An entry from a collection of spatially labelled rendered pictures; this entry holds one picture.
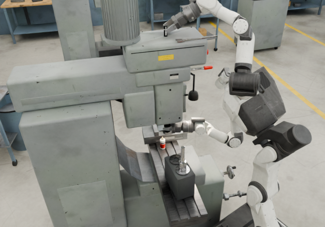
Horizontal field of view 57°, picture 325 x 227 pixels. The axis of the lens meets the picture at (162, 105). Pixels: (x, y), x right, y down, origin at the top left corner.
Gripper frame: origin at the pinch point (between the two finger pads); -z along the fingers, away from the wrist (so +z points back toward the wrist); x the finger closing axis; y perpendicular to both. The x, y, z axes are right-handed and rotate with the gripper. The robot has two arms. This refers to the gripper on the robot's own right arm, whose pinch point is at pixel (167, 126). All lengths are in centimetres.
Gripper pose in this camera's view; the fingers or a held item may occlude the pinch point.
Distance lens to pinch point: 211.1
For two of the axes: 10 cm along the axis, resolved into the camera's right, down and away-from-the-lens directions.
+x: -0.4, 5.4, -8.4
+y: 0.3, 8.4, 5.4
